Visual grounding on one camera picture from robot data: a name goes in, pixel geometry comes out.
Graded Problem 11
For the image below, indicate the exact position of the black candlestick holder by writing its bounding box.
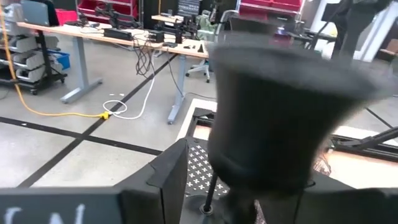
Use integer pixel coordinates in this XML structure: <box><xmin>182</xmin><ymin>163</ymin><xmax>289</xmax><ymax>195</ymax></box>
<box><xmin>183</xmin><ymin>172</ymin><xmax>231</xmax><ymax>224</ymax></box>
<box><xmin>206</xmin><ymin>32</ymin><xmax>394</xmax><ymax>224</ymax></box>

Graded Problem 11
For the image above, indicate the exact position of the black cart with white devices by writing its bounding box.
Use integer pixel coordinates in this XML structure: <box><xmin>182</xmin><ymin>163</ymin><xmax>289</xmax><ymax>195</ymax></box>
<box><xmin>0</xmin><ymin>27</ymin><xmax>68</xmax><ymax>96</ymax></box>

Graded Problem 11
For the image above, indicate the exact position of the red storage bin rack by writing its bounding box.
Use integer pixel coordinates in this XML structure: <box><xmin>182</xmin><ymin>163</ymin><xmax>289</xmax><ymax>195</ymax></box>
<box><xmin>77</xmin><ymin>0</ymin><xmax>139</xmax><ymax>19</ymax></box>
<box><xmin>239</xmin><ymin>0</ymin><xmax>304</xmax><ymax>16</ymax></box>

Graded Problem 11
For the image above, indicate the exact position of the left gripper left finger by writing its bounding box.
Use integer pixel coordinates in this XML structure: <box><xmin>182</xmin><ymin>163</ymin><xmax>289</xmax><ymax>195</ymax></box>
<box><xmin>119</xmin><ymin>138</ymin><xmax>190</xmax><ymax>224</ymax></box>

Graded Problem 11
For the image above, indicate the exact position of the pink glass votive holder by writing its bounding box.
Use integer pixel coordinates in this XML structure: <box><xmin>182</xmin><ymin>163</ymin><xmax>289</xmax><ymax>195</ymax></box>
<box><xmin>313</xmin><ymin>151</ymin><xmax>333</xmax><ymax>177</ymax></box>
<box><xmin>253</xmin><ymin>198</ymin><xmax>269</xmax><ymax>224</ymax></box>

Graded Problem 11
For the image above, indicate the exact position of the yellow floor extension cable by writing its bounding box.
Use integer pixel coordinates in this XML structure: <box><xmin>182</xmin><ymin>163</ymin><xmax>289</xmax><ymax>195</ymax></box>
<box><xmin>0</xmin><ymin>6</ymin><xmax>105</xmax><ymax>119</ymax></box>

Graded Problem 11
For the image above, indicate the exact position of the blue plastic bin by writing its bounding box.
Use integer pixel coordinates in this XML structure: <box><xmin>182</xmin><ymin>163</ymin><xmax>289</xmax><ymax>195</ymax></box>
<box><xmin>48</xmin><ymin>49</ymin><xmax>71</xmax><ymax>71</ymax></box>

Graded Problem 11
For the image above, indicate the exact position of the white floor cable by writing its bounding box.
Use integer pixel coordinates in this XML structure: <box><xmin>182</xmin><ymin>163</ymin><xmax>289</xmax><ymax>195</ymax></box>
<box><xmin>102</xmin><ymin>52</ymin><xmax>156</xmax><ymax>121</ymax></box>

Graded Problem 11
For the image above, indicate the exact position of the red storage bin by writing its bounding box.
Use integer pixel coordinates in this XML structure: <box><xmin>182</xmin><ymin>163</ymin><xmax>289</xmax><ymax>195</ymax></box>
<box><xmin>55</xmin><ymin>8</ymin><xmax>78</xmax><ymax>26</ymax></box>

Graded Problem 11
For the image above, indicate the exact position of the black power box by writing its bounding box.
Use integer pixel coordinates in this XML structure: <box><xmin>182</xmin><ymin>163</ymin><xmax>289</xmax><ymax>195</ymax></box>
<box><xmin>103</xmin><ymin>27</ymin><xmax>134</xmax><ymax>41</ymax></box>

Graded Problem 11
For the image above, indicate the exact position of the grey metal desk leg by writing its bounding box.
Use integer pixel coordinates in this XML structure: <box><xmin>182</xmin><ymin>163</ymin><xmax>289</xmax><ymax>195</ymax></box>
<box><xmin>60</xmin><ymin>35</ymin><xmax>103</xmax><ymax>105</ymax></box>
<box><xmin>167</xmin><ymin>55</ymin><xmax>187</xmax><ymax>125</ymax></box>

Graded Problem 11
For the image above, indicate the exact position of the black chair with white base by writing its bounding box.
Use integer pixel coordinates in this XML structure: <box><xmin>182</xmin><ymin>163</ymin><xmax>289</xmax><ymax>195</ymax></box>
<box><xmin>185</xmin><ymin>9</ymin><xmax>279</xmax><ymax>83</ymax></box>

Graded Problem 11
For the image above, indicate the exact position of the black perforated metal shelf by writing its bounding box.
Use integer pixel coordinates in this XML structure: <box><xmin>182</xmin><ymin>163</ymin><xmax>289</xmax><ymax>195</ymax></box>
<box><xmin>180</xmin><ymin>136</ymin><xmax>233</xmax><ymax>203</ymax></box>

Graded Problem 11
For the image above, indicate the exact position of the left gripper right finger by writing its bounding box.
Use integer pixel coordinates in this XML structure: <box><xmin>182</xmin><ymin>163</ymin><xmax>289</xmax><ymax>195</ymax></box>
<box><xmin>270</xmin><ymin>171</ymin><xmax>355</xmax><ymax>224</ymax></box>

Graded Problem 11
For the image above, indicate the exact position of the wooden desk top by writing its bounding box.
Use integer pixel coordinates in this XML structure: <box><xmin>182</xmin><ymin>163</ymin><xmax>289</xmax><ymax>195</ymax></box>
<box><xmin>17</xmin><ymin>21</ymin><xmax>209</xmax><ymax>59</ymax></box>

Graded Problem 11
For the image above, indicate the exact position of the hanging black cable bundle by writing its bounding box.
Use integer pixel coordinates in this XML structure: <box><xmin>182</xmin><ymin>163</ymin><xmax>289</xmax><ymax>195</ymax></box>
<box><xmin>132</xmin><ymin>34</ymin><xmax>156</xmax><ymax>78</ymax></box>

